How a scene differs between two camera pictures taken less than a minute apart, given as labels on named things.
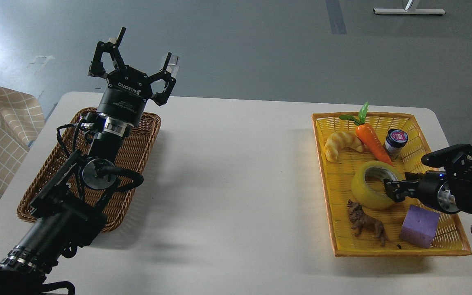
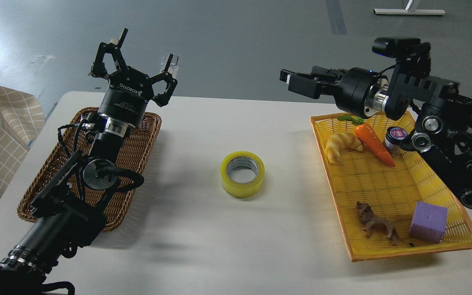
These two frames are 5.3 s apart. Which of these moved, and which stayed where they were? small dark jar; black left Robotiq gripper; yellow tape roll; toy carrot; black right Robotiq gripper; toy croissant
Moved: yellow tape roll; black right Robotiq gripper
Stayed: small dark jar; toy croissant; black left Robotiq gripper; toy carrot
